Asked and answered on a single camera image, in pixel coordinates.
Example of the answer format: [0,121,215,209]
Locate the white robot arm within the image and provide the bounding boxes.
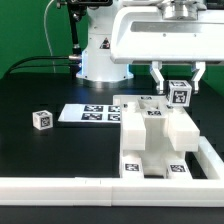
[80,0,224,92]

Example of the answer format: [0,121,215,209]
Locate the black cables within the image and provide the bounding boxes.
[6,55,83,76]

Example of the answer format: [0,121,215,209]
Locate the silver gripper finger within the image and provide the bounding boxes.
[150,61,164,94]
[191,61,206,94]

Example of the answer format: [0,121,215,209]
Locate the white L-shaped fence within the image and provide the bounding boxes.
[0,137,224,207]

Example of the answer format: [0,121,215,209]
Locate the white chair seat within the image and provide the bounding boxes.
[120,109,186,179]

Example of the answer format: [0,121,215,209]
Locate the white tag base sheet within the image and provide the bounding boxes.
[58,104,120,123]

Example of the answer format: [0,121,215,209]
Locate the grey cable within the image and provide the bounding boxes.
[43,0,58,74]

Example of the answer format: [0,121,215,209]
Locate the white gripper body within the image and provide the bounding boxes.
[111,7,224,64]

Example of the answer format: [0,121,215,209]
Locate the white cube nut front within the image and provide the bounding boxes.
[167,80,192,107]

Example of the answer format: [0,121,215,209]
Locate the white long chair back bar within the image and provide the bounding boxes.
[112,94,201,153]

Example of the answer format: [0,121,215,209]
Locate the white cube nut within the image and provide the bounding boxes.
[167,80,192,107]
[32,110,53,130]

